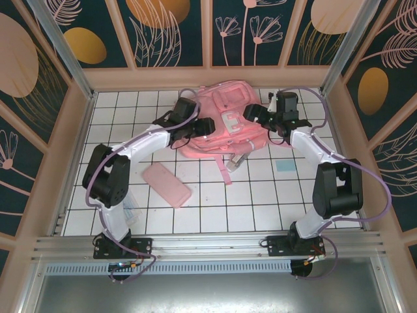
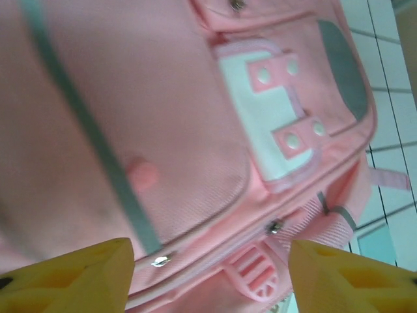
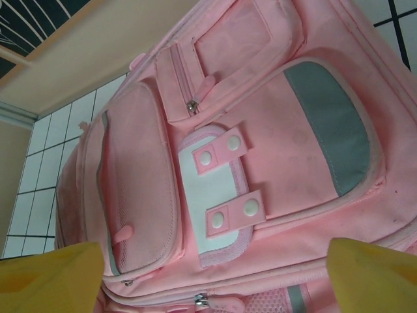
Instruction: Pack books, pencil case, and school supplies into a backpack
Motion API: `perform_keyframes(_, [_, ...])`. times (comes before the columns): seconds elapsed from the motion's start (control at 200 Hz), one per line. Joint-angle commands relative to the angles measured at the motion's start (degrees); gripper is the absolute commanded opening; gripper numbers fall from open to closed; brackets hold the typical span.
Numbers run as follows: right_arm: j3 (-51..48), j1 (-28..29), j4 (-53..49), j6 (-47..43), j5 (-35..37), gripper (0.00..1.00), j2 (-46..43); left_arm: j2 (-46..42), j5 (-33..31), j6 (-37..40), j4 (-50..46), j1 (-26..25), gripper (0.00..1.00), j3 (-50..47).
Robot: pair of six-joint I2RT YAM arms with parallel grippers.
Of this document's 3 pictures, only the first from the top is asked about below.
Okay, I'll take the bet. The slotted grey cable duct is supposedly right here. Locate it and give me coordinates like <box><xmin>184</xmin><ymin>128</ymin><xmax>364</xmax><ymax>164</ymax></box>
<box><xmin>45</xmin><ymin>260</ymin><xmax>293</xmax><ymax>275</ymax></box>

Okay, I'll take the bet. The small clear plastic supply case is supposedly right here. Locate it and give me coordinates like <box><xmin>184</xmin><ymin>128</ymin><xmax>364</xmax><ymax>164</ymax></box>
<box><xmin>227</xmin><ymin>153</ymin><xmax>250</xmax><ymax>173</ymax></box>

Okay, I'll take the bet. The light blue square sticker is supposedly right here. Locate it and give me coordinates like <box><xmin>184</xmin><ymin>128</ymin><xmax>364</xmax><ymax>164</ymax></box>
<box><xmin>274</xmin><ymin>159</ymin><xmax>296</xmax><ymax>173</ymax></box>

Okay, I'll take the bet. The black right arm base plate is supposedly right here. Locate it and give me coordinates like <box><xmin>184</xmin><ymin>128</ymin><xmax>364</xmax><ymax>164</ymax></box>
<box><xmin>266</xmin><ymin>235</ymin><xmax>326</xmax><ymax>258</ymax></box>

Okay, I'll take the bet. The pink pencil case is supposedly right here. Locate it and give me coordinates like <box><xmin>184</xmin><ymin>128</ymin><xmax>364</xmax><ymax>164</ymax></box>
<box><xmin>142</xmin><ymin>162</ymin><xmax>192</xmax><ymax>209</ymax></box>

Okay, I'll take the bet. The clear plastic bag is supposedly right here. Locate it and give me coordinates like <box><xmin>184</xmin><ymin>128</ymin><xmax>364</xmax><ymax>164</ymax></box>
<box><xmin>122</xmin><ymin>192</ymin><xmax>143</xmax><ymax>229</ymax></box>

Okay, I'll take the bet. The aluminium frame post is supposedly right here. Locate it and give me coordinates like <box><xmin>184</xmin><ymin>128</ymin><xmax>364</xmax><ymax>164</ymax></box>
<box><xmin>27</xmin><ymin>0</ymin><xmax>95</xmax><ymax>98</ymax></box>
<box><xmin>319</xmin><ymin>0</ymin><xmax>381</xmax><ymax>95</ymax></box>

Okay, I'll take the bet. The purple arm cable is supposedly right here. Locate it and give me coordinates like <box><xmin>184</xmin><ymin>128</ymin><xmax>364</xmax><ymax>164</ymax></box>
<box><xmin>85</xmin><ymin>87</ymin><xmax>200</xmax><ymax>284</ymax></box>
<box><xmin>279</xmin><ymin>87</ymin><xmax>392</xmax><ymax>281</ymax></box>

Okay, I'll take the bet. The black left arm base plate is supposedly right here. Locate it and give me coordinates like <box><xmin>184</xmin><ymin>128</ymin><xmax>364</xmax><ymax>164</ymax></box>
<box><xmin>93</xmin><ymin>237</ymin><xmax>154</xmax><ymax>260</ymax></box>

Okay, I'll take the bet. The aluminium mounting rail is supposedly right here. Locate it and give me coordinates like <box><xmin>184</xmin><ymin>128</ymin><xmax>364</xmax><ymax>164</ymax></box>
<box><xmin>31</xmin><ymin>231</ymin><xmax>390</xmax><ymax>261</ymax></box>

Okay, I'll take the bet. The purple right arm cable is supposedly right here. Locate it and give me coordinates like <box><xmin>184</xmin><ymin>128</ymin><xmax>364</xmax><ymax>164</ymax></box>
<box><xmin>279</xmin><ymin>87</ymin><xmax>392</xmax><ymax>281</ymax></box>

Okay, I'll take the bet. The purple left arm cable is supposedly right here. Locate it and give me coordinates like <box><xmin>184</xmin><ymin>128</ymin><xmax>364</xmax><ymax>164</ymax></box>
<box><xmin>85</xmin><ymin>87</ymin><xmax>200</xmax><ymax>284</ymax></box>

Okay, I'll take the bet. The pink school backpack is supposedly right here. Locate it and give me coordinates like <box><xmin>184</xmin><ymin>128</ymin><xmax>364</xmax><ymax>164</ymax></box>
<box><xmin>178</xmin><ymin>81</ymin><xmax>272</xmax><ymax>187</ymax></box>

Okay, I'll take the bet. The grey metal sheet panel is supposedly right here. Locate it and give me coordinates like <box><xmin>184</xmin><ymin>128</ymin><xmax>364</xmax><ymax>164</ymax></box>
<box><xmin>19</xmin><ymin>257</ymin><xmax>401</xmax><ymax>313</ymax></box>

